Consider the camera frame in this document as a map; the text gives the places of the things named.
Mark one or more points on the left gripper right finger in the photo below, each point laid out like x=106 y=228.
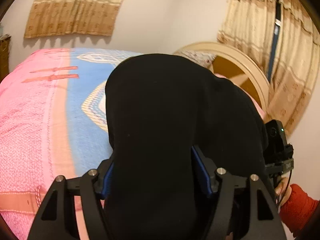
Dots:
x=204 y=171

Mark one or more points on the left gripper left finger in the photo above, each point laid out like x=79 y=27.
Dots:
x=103 y=183

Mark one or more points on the black Asics shirt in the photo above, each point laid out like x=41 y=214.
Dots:
x=157 y=107

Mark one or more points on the red sleeve forearm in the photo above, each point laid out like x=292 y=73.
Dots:
x=297 y=210

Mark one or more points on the person's right hand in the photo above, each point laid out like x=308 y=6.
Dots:
x=283 y=191

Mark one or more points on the pink and blue bed blanket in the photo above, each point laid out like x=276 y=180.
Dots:
x=53 y=121

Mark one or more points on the beige bed headboard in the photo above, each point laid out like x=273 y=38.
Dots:
x=237 y=67

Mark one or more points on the floral pillow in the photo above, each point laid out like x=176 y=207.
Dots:
x=201 y=58

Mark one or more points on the wooden desk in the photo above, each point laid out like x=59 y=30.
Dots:
x=4 y=56

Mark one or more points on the beige window curtain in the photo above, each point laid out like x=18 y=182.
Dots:
x=63 y=17

